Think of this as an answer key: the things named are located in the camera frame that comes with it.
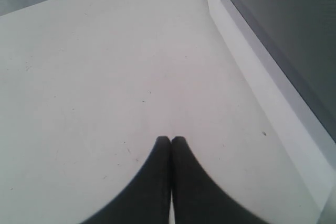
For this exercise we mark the white microwave door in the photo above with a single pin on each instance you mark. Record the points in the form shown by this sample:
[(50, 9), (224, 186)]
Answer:
[(286, 52)]

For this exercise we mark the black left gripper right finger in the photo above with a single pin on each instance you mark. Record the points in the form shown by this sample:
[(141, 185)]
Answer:
[(196, 197)]

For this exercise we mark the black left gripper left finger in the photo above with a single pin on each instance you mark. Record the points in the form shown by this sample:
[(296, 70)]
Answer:
[(147, 197)]

